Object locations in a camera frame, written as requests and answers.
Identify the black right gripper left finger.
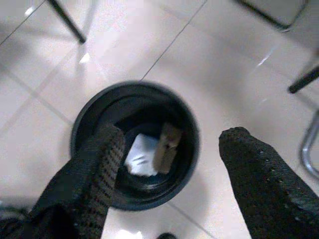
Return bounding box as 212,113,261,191
32,123,127,239

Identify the small brown cardboard piece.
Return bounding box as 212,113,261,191
152,122,184,175

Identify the white plastic tray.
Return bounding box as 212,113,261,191
124,133,160,177

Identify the black round rubbish bin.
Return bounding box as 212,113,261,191
70,80,201,212

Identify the chrome chair frame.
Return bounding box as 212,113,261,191
234,0,319,176

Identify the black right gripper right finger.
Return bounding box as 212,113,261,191
218,126,319,239

